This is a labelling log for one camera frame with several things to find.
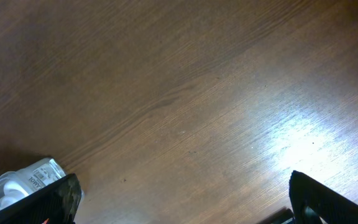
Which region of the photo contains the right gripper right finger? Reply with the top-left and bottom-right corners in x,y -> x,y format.
289,170 -> 358,224

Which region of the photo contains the clear plastic container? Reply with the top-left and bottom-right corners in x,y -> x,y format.
0,157 -> 84,224

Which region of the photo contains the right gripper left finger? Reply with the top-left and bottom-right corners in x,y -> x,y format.
0,174 -> 82,224

